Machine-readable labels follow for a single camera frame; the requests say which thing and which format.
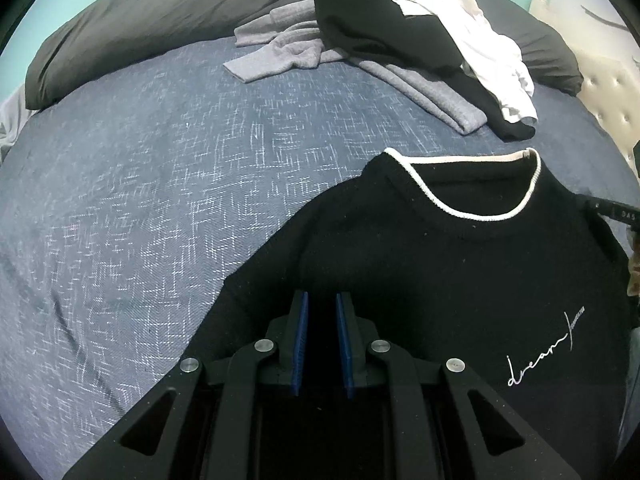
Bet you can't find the black sweater white trim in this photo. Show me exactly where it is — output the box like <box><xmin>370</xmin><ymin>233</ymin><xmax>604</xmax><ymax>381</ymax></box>
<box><xmin>189</xmin><ymin>150</ymin><xmax>638</xmax><ymax>479</ymax></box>

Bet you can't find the person's right hand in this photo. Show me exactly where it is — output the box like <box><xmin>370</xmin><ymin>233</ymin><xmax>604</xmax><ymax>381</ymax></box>
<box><xmin>627</xmin><ymin>248</ymin><xmax>640</xmax><ymax>297</ymax></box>

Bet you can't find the cream tufted headboard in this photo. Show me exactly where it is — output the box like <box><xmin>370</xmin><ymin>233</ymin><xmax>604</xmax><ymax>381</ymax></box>
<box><xmin>529</xmin><ymin>0</ymin><xmax>639</xmax><ymax>171</ymax></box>

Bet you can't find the white garment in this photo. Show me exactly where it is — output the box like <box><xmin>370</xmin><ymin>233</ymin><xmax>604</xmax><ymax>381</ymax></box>
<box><xmin>392</xmin><ymin>0</ymin><xmax>538</xmax><ymax>126</ymax></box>

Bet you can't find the black garment in pile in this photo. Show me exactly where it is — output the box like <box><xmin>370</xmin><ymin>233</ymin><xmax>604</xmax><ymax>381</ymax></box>
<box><xmin>314</xmin><ymin>0</ymin><xmax>535</xmax><ymax>142</ymax></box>

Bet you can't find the light grey duvet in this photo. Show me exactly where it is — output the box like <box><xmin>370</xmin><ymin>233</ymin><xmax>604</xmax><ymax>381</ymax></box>
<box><xmin>0</xmin><ymin>84</ymin><xmax>36</xmax><ymax>160</ymax></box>

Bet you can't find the dark grey long pillow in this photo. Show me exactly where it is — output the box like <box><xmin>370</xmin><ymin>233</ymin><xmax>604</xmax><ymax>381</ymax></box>
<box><xmin>24</xmin><ymin>0</ymin><xmax>584</xmax><ymax>110</ymax></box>

